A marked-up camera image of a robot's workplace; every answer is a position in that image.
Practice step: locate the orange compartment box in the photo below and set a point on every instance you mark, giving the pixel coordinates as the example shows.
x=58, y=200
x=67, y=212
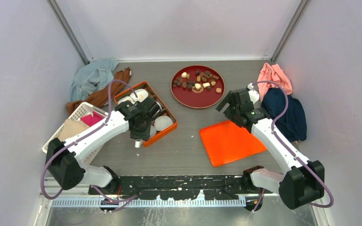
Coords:
x=163, y=111

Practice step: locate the orange box lid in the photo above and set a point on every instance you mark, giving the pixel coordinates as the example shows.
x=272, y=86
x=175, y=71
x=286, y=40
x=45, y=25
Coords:
x=225, y=142

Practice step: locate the red round plate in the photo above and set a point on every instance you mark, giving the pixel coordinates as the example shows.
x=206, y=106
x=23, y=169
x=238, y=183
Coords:
x=198, y=89

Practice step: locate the light blue cloth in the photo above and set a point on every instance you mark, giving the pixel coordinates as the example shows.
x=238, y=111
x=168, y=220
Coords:
x=91, y=78

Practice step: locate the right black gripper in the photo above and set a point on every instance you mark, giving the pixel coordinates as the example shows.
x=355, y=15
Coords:
x=228, y=99

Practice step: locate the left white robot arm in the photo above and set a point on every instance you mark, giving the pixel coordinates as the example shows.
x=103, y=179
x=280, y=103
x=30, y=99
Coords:
x=66, y=160

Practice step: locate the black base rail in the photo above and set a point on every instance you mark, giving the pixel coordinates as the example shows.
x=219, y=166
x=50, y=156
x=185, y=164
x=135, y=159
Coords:
x=213, y=187

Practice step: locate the pink cloth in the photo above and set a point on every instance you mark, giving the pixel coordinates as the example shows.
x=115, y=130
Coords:
x=275, y=74

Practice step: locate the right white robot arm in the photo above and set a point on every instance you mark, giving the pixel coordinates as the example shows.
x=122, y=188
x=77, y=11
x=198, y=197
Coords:
x=302, y=180

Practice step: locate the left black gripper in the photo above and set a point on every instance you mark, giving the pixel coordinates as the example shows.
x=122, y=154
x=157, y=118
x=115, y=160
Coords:
x=144, y=135

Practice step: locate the magenta cloth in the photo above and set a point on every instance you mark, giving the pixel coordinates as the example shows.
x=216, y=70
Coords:
x=91, y=119

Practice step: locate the beige cloth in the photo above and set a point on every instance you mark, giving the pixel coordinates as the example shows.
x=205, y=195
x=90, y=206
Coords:
x=71, y=128

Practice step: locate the white paper cup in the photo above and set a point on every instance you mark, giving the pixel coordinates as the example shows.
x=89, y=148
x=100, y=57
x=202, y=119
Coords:
x=153, y=131
x=125, y=99
x=162, y=122
x=139, y=95

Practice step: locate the brown cloth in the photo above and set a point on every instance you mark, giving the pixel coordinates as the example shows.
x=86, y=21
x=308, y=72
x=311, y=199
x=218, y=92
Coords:
x=100, y=98

